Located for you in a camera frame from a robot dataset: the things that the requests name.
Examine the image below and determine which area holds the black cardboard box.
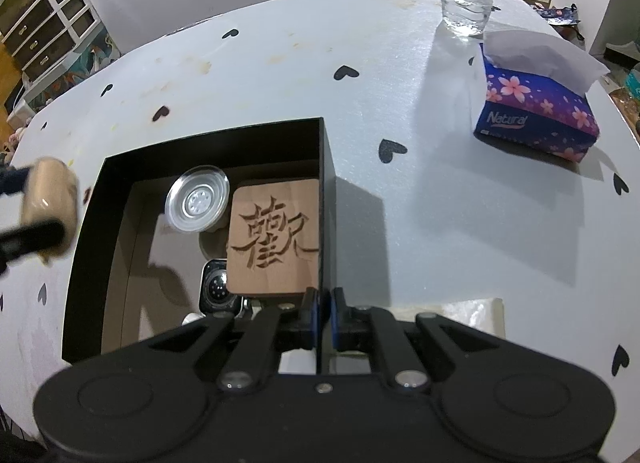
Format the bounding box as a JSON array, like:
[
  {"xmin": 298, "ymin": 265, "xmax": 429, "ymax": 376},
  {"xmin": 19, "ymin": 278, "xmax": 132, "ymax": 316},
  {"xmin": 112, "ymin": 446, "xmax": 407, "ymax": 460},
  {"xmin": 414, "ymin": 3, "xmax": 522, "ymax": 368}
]
[{"xmin": 61, "ymin": 117, "xmax": 335, "ymax": 375}]

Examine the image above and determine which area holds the carved wooden coaster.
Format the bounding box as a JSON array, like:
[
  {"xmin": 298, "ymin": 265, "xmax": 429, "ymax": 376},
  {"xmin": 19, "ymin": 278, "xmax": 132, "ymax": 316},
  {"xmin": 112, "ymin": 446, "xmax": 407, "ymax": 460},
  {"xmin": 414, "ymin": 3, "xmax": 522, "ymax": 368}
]
[{"xmin": 226, "ymin": 179, "xmax": 322, "ymax": 298}]

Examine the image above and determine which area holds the black smartwatch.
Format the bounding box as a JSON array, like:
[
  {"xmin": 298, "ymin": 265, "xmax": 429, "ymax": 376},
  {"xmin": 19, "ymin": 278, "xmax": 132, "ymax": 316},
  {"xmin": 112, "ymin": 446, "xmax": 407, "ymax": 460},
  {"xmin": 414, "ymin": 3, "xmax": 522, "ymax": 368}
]
[{"xmin": 200, "ymin": 259, "xmax": 242, "ymax": 317}]

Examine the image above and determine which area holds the clear snack bag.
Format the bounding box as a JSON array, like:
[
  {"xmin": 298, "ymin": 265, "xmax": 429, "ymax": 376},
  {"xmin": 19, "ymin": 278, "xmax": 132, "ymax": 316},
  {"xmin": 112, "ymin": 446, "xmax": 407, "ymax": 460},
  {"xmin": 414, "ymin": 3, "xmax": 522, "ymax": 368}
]
[{"xmin": 607, "ymin": 88, "xmax": 640, "ymax": 130}]

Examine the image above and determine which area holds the white drawer cabinet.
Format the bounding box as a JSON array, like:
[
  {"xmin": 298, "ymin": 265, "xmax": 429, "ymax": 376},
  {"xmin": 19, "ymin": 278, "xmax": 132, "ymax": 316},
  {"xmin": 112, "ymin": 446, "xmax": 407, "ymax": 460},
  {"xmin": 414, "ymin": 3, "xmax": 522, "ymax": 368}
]
[{"xmin": 0, "ymin": 0, "xmax": 97, "ymax": 87}]

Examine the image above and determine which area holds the blue floral tissue box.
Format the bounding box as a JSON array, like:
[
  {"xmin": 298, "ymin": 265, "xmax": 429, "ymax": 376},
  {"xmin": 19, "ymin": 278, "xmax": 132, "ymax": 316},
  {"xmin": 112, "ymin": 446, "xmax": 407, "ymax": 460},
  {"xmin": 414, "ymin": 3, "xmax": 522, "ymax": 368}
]
[{"xmin": 471, "ymin": 30, "xmax": 610, "ymax": 164}]

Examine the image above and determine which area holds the white shoe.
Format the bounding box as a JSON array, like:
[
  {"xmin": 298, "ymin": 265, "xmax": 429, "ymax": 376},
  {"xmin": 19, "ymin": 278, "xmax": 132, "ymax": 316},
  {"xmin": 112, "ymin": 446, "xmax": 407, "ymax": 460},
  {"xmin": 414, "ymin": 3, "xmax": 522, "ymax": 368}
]
[{"xmin": 606, "ymin": 40, "xmax": 640, "ymax": 64}]

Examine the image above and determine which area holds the beige round wooden block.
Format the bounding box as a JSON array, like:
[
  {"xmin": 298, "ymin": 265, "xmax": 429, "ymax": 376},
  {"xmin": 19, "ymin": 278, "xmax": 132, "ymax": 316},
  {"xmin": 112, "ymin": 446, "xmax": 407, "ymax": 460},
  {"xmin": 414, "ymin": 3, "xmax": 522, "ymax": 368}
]
[{"xmin": 21, "ymin": 157, "xmax": 81, "ymax": 265}]

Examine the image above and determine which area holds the teal printed panel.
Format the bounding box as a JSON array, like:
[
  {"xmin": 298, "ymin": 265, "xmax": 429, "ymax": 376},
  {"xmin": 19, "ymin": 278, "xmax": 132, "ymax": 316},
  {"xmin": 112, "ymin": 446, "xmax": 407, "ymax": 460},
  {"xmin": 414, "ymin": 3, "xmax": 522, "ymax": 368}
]
[{"xmin": 64, "ymin": 27, "xmax": 118, "ymax": 90}]

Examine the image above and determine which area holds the blue snack packet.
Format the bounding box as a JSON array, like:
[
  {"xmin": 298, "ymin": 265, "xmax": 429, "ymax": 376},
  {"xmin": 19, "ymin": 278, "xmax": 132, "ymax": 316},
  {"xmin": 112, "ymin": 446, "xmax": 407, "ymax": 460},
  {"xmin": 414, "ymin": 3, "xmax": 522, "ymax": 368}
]
[{"xmin": 532, "ymin": 3, "xmax": 582, "ymax": 27}]

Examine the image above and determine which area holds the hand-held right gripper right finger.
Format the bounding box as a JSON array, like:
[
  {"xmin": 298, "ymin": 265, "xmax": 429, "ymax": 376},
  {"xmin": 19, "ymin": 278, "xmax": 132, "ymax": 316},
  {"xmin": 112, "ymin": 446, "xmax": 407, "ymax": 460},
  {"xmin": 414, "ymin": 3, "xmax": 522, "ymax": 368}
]
[{"xmin": 331, "ymin": 287, "xmax": 507, "ymax": 394}]

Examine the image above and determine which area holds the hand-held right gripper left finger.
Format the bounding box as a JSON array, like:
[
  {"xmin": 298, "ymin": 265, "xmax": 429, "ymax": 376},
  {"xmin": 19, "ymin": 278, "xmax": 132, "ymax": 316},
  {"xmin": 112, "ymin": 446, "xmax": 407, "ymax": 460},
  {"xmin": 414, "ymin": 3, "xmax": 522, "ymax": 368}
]
[{"xmin": 146, "ymin": 287, "xmax": 321, "ymax": 394}]

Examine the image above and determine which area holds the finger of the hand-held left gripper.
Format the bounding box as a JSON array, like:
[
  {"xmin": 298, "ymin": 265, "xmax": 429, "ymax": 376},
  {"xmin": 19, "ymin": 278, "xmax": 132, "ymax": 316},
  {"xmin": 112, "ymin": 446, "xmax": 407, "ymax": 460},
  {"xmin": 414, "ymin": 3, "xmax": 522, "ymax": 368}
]
[
  {"xmin": 0, "ymin": 165, "xmax": 34, "ymax": 198},
  {"xmin": 0, "ymin": 219, "xmax": 67, "ymax": 276}
]

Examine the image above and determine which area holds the round silver metal lid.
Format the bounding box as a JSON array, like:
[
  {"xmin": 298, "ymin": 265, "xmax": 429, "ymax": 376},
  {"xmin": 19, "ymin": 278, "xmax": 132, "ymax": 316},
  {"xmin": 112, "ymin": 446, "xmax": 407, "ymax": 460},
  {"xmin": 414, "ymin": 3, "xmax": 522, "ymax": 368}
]
[{"xmin": 165, "ymin": 164, "xmax": 231, "ymax": 234}]

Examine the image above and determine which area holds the translucent plastic sheet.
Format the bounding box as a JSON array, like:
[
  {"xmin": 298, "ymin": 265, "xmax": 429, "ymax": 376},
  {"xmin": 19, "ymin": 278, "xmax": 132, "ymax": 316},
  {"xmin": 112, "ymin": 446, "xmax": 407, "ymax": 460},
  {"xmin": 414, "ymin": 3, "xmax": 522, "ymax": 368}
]
[{"xmin": 360, "ymin": 297, "xmax": 504, "ymax": 345}]

